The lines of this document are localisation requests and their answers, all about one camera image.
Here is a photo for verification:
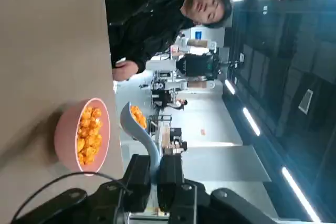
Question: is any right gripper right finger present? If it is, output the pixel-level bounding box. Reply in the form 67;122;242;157
156;153;279;224

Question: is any pink bowl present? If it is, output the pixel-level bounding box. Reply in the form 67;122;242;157
54;98;111;177

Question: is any blue plastic spoon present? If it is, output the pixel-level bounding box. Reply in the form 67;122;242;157
120;101;161;180

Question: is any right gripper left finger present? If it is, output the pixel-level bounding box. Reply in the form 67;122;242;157
10;153;152;224

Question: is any orange popcorn pile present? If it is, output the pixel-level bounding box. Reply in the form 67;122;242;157
76;106;103;166

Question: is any ceiling vent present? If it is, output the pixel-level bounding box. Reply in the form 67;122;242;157
298;89;314;116

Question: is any black machine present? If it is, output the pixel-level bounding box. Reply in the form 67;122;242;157
175;52;221;81

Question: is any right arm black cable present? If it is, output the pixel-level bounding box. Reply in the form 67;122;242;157
10;171;132;222

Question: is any distant person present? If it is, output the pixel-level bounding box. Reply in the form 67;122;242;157
167;98;188;111

